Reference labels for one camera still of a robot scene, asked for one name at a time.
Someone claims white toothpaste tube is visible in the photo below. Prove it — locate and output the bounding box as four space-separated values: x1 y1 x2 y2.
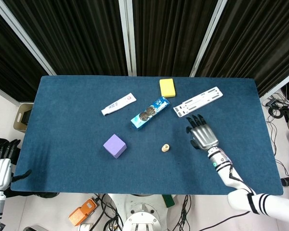
101 92 137 117

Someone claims dark pleated curtain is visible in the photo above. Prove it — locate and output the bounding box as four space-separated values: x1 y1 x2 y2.
0 3 49 103
196 0 289 97
2 0 130 77
132 0 219 77

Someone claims white frame post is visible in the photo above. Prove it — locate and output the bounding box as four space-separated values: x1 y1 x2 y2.
259 69 289 99
0 0 57 77
118 0 137 77
190 0 223 77

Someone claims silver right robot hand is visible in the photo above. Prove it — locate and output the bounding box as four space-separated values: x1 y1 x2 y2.
185 114 219 151

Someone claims purple foam cube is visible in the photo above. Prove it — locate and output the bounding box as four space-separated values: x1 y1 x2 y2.
103 133 128 159

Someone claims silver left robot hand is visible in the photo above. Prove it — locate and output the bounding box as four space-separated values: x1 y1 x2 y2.
0 139 32 193

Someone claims white robot torso base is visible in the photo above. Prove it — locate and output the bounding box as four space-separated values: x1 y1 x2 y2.
108 193 171 231

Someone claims black cable bundle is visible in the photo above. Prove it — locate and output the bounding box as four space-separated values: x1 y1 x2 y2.
92 192 125 231
263 95 289 169
172 194 192 231

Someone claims yellow sponge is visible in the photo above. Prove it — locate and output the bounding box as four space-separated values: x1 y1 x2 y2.
159 78 177 98

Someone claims blue table cloth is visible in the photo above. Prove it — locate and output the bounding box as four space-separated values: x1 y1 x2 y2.
10 75 284 196

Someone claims blue cookie box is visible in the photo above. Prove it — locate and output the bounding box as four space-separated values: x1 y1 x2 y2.
130 96 171 131

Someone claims orange box device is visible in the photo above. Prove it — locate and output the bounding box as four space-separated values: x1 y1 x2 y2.
68 198 99 227

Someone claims green block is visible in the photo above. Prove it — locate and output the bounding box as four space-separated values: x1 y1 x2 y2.
161 194 176 208

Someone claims grey plastic bin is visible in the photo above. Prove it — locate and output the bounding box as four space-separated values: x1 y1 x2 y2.
13 103 34 132

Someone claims white plastic folding stand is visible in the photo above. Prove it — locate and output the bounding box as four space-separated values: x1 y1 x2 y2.
172 86 224 118

